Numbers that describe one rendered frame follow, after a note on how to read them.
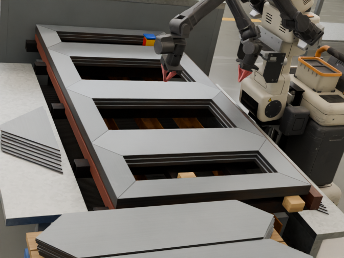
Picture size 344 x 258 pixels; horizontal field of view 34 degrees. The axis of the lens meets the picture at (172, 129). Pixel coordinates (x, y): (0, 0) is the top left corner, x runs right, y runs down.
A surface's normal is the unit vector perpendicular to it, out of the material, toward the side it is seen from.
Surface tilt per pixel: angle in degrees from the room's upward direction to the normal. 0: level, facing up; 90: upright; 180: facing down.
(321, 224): 0
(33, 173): 0
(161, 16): 90
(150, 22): 90
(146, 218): 0
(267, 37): 90
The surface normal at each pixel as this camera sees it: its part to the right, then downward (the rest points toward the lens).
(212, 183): 0.18, -0.87
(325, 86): 0.40, 0.53
